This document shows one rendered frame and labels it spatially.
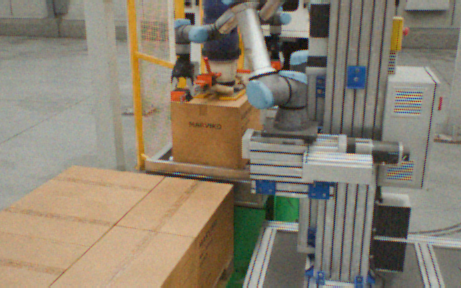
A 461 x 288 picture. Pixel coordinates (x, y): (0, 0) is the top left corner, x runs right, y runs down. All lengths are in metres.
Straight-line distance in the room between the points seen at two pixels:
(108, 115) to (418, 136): 2.34
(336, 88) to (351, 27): 0.26
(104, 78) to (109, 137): 0.44
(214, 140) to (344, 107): 0.90
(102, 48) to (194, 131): 1.16
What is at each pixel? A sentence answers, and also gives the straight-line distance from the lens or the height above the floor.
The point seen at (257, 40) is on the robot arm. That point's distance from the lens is 2.03.
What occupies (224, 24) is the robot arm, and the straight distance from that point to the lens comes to 2.37.
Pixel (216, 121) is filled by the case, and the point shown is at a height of 0.86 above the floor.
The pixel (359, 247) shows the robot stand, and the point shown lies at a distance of 2.54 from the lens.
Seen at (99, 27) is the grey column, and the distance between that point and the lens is 3.77.
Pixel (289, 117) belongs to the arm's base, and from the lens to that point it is 2.10.
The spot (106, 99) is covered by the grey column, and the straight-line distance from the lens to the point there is 3.86.
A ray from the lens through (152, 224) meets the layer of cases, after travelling 2.44.
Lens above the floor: 1.69
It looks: 20 degrees down
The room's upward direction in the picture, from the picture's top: straight up
